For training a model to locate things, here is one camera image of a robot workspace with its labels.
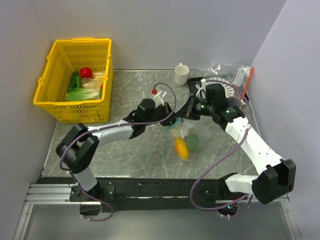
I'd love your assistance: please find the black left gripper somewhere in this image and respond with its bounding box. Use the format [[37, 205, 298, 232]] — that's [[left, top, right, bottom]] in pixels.
[[144, 102, 184, 127]]

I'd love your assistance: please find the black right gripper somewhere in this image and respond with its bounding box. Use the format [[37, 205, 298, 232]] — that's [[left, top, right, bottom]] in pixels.
[[175, 93, 216, 121]]

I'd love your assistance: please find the clear bag with blue zipper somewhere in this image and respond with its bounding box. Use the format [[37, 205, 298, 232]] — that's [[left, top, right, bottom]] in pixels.
[[164, 118, 213, 162]]

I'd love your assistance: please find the green toy bell pepper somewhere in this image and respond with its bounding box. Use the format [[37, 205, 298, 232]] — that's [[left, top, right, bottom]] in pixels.
[[185, 133, 200, 153]]

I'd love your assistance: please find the yellow orange toy mango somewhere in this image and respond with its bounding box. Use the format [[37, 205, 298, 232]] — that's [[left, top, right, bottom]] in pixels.
[[174, 138, 190, 160]]

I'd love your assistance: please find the white toy cauliflower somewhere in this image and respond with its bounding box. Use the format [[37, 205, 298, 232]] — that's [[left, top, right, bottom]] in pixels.
[[169, 125, 188, 139]]

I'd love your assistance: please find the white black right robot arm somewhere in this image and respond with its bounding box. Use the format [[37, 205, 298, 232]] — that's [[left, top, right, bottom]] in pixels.
[[176, 83, 297, 205]]

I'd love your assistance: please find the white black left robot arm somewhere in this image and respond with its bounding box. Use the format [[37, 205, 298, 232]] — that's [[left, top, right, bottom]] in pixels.
[[55, 98, 176, 201]]

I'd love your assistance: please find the clear bag with red zipper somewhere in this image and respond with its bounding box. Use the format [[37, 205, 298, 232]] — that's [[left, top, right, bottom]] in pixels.
[[207, 61, 255, 101]]

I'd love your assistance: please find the black rectangular tray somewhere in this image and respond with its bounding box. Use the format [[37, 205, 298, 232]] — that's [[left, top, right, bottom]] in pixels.
[[187, 74, 242, 99]]

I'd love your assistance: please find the white ceramic mug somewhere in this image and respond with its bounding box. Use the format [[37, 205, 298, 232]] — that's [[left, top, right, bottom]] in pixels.
[[174, 63, 190, 87]]

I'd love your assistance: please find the white blue striped plate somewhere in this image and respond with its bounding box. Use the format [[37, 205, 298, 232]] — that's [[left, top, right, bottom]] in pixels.
[[206, 76, 235, 98]]

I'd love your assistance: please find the beige mug purple inside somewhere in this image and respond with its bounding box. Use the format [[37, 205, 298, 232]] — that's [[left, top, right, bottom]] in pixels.
[[227, 96, 247, 108]]

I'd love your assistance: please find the pale yellow toy vegetable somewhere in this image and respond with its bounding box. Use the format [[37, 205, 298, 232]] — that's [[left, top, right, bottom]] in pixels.
[[81, 72, 105, 91]]

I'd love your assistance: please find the red toy tomato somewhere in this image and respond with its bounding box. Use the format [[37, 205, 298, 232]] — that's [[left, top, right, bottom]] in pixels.
[[79, 67, 93, 79]]

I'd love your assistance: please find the green toy lettuce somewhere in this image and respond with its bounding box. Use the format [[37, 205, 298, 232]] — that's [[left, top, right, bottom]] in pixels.
[[65, 87, 101, 102]]

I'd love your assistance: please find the green toy chili pepper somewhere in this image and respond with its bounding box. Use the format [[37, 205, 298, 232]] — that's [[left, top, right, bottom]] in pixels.
[[75, 75, 82, 88]]

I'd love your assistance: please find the green toy cucumber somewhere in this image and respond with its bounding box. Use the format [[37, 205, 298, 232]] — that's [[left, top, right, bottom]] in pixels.
[[67, 71, 79, 92]]

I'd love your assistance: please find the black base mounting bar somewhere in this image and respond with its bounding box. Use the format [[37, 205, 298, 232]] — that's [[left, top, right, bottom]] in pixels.
[[59, 176, 251, 217]]

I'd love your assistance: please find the yellow plastic basket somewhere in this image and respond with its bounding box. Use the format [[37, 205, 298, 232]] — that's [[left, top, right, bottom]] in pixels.
[[33, 38, 113, 124]]

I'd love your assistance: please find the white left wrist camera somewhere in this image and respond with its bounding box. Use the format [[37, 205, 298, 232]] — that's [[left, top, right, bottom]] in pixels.
[[151, 88, 167, 107]]

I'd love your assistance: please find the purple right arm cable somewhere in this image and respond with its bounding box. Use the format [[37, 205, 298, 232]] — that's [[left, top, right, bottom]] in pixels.
[[189, 79, 255, 218]]

